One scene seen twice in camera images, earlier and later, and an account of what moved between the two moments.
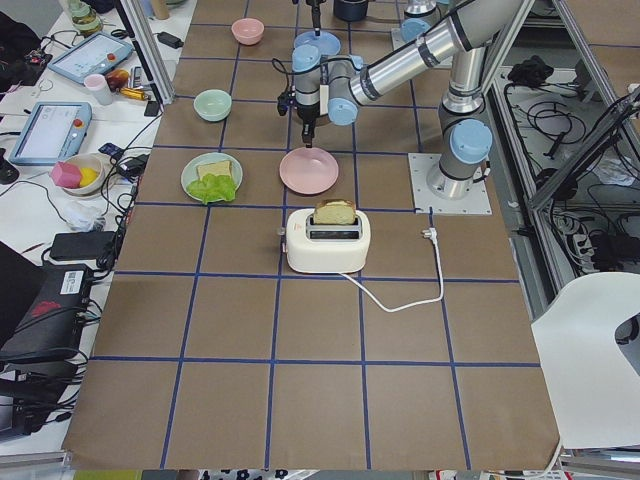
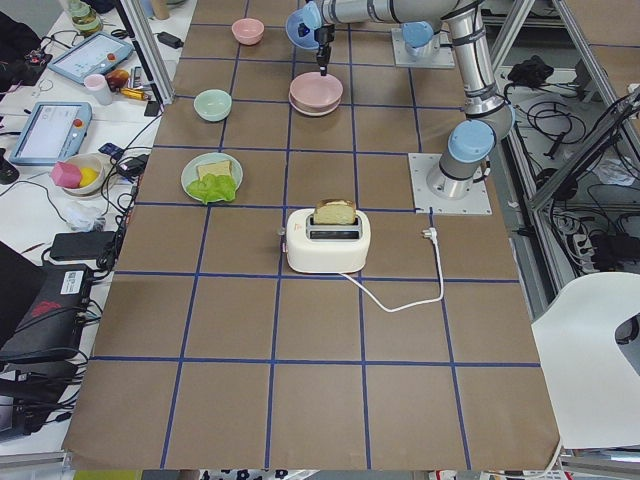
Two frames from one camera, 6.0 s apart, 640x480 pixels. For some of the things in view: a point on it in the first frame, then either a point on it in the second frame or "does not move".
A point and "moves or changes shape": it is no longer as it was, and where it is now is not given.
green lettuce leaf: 212,187 does not move
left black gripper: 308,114 to 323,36
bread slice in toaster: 335,212 does not move
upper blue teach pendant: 92,57 does not move
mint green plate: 189,172 does not move
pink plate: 309,170 moves or changes shape
